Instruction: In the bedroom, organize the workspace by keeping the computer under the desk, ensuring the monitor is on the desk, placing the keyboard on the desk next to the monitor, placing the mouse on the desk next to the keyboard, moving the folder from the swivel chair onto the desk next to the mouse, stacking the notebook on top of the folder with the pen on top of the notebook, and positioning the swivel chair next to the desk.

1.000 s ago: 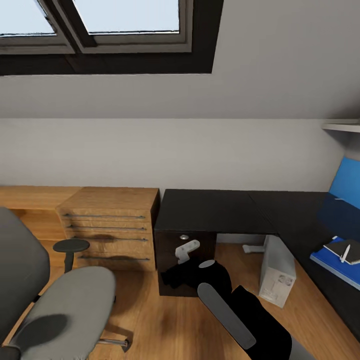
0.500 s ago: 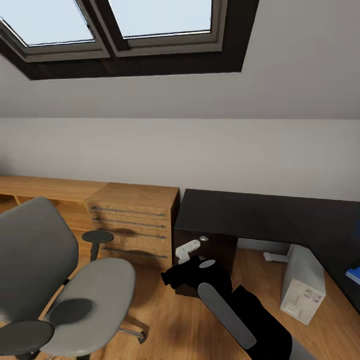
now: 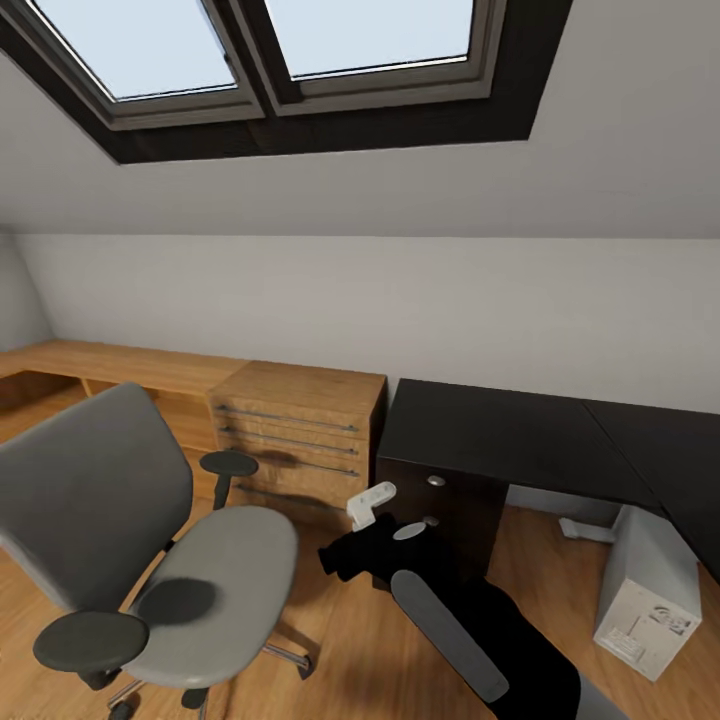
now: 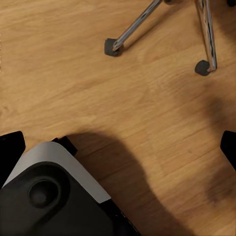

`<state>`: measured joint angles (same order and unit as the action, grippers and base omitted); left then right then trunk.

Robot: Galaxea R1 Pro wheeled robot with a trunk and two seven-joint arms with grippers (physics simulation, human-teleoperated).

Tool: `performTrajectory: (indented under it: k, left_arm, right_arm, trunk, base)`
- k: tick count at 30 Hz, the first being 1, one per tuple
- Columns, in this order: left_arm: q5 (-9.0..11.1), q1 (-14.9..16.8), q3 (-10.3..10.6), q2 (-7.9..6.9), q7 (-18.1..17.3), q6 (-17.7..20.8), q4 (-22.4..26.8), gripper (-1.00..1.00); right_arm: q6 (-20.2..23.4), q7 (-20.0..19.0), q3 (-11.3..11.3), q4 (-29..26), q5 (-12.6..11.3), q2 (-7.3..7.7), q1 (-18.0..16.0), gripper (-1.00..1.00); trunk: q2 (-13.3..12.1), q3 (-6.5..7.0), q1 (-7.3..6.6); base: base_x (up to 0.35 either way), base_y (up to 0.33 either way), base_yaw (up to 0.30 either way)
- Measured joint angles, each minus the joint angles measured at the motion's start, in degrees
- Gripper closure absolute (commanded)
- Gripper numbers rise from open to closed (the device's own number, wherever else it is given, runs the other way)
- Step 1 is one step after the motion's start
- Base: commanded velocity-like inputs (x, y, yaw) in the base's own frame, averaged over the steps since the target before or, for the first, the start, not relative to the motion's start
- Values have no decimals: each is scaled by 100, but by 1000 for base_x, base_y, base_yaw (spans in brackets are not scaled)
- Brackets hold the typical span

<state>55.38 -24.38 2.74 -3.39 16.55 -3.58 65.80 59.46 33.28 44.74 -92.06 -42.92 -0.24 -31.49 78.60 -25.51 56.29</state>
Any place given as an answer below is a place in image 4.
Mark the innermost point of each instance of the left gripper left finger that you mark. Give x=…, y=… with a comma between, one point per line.
x=12, y=147

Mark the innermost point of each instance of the swivel chair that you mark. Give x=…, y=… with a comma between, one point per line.
x=203, y=67

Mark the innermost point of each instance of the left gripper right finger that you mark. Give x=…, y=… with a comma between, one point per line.
x=228, y=146

